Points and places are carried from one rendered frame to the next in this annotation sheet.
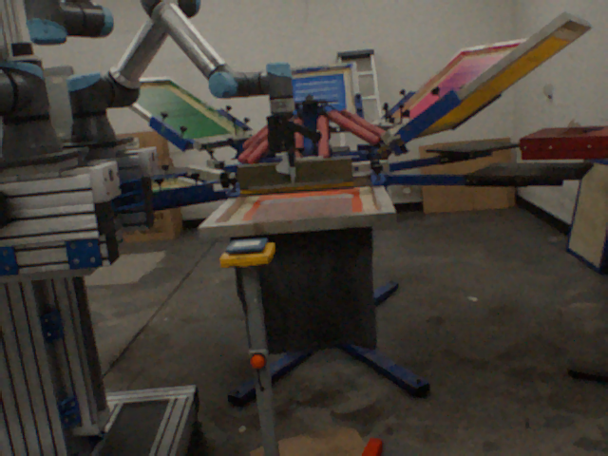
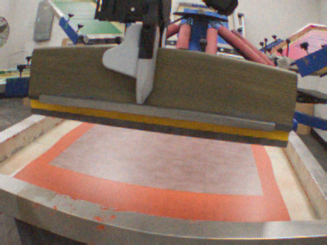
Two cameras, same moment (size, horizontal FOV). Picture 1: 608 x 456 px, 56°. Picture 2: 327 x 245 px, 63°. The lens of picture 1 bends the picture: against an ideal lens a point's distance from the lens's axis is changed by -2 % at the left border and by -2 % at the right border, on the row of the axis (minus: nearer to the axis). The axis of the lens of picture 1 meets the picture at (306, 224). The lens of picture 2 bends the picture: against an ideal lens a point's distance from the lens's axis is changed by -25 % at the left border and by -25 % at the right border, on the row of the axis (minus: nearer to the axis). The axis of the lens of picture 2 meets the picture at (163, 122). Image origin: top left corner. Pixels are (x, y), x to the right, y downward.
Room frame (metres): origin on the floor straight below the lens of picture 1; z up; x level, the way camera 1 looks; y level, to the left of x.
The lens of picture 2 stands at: (1.43, -0.02, 1.16)
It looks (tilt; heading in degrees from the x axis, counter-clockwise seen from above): 14 degrees down; 3
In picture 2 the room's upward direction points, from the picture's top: 5 degrees clockwise
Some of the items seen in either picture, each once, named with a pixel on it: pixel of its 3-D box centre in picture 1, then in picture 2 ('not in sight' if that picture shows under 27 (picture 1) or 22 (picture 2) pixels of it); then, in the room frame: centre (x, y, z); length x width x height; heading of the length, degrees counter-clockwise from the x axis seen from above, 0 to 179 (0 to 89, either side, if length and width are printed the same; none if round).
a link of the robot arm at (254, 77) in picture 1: (248, 85); not in sight; (1.85, 0.14, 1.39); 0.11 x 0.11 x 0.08; 62
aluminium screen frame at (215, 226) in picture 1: (304, 201); (170, 133); (2.07, 0.00, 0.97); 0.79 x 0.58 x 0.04; 176
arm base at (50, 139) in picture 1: (29, 135); not in sight; (1.53, 0.70, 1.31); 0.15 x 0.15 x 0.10
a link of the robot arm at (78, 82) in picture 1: (87, 91); not in sight; (2.04, 0.70, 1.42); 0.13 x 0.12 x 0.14; 152
